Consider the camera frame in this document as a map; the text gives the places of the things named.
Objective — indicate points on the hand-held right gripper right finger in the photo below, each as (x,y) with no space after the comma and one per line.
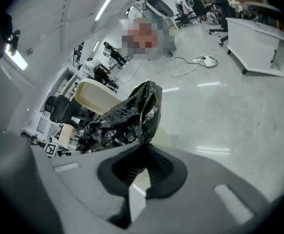
(205,179)

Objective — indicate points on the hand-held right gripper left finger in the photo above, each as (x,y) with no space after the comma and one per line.
(83,174)

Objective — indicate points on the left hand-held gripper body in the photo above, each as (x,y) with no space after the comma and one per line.
(50,149)

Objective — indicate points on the black garbage bag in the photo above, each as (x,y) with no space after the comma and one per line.
(122,123)

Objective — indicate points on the black office chair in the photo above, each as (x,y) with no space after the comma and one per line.
(219,8)
(63,111)
(183,12)

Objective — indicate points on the white desk shelving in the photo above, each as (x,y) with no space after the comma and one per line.
(66,82)

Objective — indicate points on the beige bin with lid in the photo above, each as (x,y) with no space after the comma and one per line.
(95,96)

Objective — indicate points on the ceiling light strip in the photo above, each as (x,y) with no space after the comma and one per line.
(17,58)
(104,7)

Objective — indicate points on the small white device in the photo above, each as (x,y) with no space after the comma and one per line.
(210,61)

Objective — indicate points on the long white power strip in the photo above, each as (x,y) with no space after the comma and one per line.
(198,58)

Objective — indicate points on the white low cabinet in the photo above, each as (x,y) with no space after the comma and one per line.
(253,45)

